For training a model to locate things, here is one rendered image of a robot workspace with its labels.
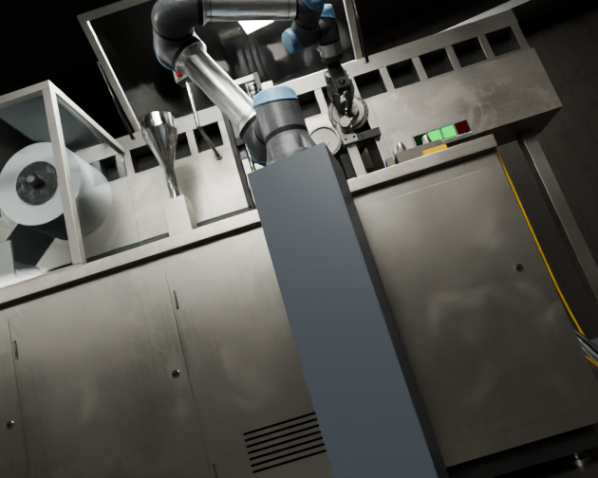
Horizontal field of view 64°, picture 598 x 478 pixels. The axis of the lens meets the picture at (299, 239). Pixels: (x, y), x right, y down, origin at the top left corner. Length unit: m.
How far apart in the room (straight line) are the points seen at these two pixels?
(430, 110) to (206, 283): 1.27
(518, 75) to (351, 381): 1.68
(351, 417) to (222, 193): 1.32
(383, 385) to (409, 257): 0.46
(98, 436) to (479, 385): 1.03
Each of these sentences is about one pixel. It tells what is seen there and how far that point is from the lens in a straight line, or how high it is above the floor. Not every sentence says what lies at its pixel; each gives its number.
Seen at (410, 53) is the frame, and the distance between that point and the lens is 2.35.
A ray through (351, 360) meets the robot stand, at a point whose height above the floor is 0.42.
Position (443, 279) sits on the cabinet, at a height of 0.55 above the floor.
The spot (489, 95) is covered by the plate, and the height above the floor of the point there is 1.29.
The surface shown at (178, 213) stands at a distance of 1.86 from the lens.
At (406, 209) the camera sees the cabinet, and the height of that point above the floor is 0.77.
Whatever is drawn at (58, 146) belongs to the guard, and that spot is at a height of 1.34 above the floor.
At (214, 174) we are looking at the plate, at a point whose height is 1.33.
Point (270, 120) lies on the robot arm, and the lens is 1.24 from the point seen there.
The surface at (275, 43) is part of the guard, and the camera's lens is 2.28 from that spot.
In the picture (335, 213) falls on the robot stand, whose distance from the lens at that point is 1.07.
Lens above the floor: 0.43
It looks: 15 degrees up
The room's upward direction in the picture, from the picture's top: 17 degrees counter-clockwise
